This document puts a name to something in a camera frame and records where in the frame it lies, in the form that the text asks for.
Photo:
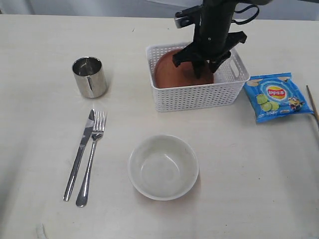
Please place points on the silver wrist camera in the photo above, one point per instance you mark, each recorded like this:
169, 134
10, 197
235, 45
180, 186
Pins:
188, 16

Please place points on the silver metal fork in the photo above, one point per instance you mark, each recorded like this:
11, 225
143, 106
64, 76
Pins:
97, 134

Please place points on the wooden chopstick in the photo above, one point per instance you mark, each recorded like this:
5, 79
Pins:
316, 115

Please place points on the brown wooden plate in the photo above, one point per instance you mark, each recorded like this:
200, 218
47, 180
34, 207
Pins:
166, 75

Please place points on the stainless steel cup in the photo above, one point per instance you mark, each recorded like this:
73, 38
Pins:
89, 75

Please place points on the white plastic woven basket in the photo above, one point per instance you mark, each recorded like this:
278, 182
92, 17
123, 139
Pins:
229, 80

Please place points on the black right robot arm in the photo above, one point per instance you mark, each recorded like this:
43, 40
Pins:
218, 15

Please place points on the speckled ceramic bowl with flowers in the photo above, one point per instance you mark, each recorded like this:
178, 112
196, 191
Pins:
163, 167

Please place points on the silver table knife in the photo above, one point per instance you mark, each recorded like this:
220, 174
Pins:
85, 137

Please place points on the blue chips bag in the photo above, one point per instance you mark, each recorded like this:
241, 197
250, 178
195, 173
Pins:
274, 96

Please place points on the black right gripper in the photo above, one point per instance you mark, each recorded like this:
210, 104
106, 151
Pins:
199, 52

